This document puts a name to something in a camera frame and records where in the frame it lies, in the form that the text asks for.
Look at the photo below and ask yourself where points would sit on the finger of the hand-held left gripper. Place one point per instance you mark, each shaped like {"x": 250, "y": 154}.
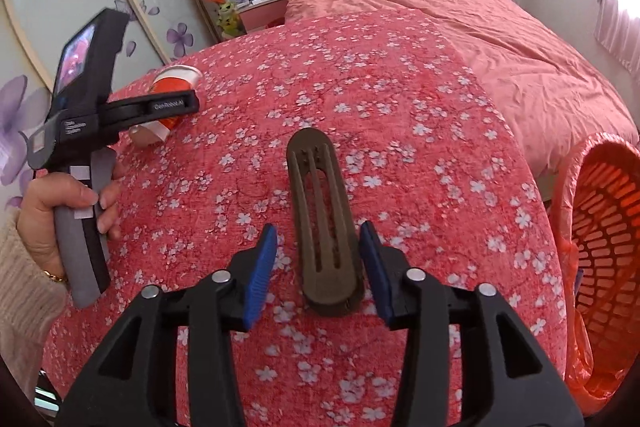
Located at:
{"x": 160, "y": 106}

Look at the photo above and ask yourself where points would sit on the pink duvet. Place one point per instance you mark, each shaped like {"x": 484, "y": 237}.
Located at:
{"x": 525, "y": 57}

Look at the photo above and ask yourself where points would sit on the red floral blanket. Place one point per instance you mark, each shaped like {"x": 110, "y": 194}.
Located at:
{"x": 400, "y": 107}

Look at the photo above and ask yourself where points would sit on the red and white paper cup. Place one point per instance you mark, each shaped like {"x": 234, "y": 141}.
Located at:
{"x": 175, "y": 82}

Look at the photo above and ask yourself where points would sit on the orange plastic basket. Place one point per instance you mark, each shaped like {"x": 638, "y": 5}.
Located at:
{"x": 575, "y": 357}
{"x": 605, "y": 232}

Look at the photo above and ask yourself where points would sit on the pink nightstand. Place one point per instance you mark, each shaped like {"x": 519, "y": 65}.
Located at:
{"x": 260, "y": 14}

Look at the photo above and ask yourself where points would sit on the pink curtain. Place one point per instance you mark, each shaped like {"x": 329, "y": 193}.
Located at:
{"x": 620, "y": 22}

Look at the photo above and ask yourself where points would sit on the brown slotted plastic piece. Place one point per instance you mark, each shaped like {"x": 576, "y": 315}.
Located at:
{"x": 330, "y": 292}

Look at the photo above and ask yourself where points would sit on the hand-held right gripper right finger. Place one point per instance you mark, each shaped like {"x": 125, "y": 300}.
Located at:
{"x": 375, "y": 277}

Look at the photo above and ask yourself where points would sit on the person's left forearm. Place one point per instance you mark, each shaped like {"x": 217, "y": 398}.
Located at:
{"x": 20, "y": 307}

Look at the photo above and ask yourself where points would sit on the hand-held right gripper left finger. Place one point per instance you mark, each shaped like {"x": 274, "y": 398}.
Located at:
{"x": 262, "y": 277}

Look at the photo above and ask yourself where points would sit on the person's left hand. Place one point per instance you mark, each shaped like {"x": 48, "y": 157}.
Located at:
{"x": 45, "y": 217}

